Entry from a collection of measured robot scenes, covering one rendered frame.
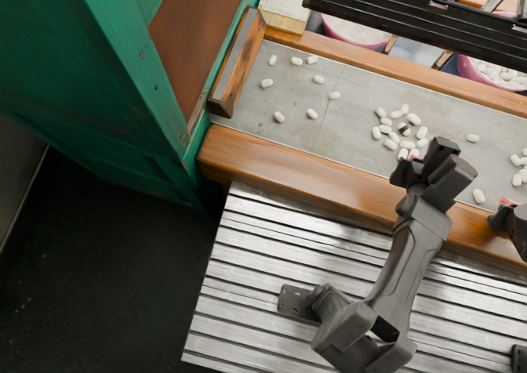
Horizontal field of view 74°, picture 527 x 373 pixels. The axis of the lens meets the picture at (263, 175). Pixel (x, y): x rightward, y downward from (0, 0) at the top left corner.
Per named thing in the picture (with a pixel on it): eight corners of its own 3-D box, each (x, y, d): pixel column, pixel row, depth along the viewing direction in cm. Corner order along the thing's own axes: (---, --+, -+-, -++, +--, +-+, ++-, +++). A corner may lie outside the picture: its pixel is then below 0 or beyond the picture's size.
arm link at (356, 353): (327, 280, 81) (345, 325, 49) (350, 298, 80) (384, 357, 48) (310, 302, 81) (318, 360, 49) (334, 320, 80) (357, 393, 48)
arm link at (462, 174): (441, 143, 64) (440, 167, 54) (482, 172, 63) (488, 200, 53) (400, 187, 70) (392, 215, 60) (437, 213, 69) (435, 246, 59)
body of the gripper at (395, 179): (401, 154, 73) (405, 172, 67) (448, 169, 73) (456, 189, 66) (387, 179, 77) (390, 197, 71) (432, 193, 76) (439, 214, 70)
